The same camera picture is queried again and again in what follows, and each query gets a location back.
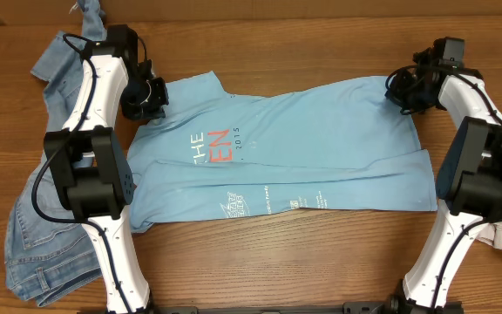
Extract light blue t-shirt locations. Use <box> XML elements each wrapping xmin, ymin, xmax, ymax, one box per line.
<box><xmin>128</xmin><ymin>72</ymin><xmax>437</xmax><ymax>232</ymax></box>

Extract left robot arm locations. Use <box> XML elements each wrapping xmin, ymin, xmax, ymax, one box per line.
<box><xmin>42</xmin><ymin>24</ymin><xmax>168</xmax><ymax>313</ymax></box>

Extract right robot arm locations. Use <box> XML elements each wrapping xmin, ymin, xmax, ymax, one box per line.
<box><xmin>343</xmin><ymin>37</ymin><xmax>502</xmax><ymax>313</ymax></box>

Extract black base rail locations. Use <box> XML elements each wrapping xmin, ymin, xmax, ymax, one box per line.
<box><xmin>76</xmin><ymin>299</ymin><xmax>465</xmax><ymax>314</ymax></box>

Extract blue denim jeans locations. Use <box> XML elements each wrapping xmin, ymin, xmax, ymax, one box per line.
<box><xmin>3</xmin><ymin>0</ymin><xmax>117</xmax><ymax>308</ymax></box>

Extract brown cardboard backboard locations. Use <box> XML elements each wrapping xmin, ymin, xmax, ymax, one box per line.
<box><xmin>0</xmin><ymin>0</ymin><xmax>502</xmax><ymax>26</ymax></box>

